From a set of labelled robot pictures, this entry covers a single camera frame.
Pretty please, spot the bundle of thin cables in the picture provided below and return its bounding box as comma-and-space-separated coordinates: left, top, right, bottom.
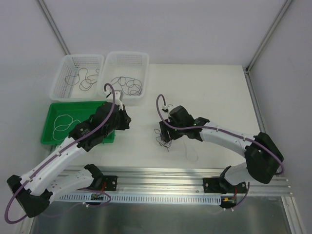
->
153, 129, 173, 154

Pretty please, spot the dark spiral cable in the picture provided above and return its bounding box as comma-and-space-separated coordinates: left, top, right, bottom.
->
121, 79, 143, 96

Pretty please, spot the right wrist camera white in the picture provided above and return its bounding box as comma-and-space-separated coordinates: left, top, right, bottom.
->
161, 104, 176, 113

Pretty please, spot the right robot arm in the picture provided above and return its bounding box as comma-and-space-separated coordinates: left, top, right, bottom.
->
157, 104, 284, 194

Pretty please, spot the aluminium mounting rail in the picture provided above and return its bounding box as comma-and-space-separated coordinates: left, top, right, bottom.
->
48, 165, 293, 197

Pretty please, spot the green plastic tray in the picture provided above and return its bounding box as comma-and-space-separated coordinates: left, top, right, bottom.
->
41, 101, 104, 145

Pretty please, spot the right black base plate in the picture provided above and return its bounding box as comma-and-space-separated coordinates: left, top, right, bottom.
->
202, 177, 247, 194

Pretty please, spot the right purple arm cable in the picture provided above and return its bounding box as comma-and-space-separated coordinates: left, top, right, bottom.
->
156, 94, 286, 175

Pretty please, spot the white cable in tray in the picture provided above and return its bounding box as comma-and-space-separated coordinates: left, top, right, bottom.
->
52, 114, 82, 141

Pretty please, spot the right aluminium frame post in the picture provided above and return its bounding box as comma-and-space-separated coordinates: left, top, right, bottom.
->
243, 0, 295, 133

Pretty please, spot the white slotted cable duct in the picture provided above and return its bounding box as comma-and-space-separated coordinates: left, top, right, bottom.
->
58, 192, 221, 205

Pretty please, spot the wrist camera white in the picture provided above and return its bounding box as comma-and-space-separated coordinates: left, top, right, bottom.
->
104, 90, 124, 110
161, 104, 176, 113

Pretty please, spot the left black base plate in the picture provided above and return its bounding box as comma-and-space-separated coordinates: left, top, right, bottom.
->
74, 174, 119, 191

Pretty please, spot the left white perforated basket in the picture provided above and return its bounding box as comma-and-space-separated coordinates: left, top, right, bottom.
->
49, 54, 104, 102

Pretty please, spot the white cable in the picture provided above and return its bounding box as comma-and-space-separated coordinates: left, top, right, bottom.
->
184, 143, 199, 163
52, 114, 82, 141

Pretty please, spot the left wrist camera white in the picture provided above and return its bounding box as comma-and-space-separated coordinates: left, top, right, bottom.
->
104, 90, 124, 110

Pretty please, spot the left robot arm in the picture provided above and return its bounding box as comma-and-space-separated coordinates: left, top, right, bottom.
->
7, 101, 131, 217

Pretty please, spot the purple thin cable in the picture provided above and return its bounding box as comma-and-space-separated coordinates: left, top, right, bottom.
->
111, 76, 143, 96

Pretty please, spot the left aluminium frame post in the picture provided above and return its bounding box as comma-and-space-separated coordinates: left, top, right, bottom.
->
36, 0, 71, 55

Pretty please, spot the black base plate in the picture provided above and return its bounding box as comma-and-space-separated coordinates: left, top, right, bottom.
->
202, 177, 247, 194
74, 174, 119, 191

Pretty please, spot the white perforated basket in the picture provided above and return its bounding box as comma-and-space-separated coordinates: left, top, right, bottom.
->
97, 51, 149, 106
49, 54, 104, 102

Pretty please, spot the dark wavy cable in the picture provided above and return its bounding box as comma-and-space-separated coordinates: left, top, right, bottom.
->
64, 67, 101, 85

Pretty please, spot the aluminium frame post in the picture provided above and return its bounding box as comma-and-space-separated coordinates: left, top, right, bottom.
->
36, 0, 71, 55
243, 0, 295, 133

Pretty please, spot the right white perforated basket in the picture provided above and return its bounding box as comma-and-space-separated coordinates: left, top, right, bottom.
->
97, 51, 149, 106

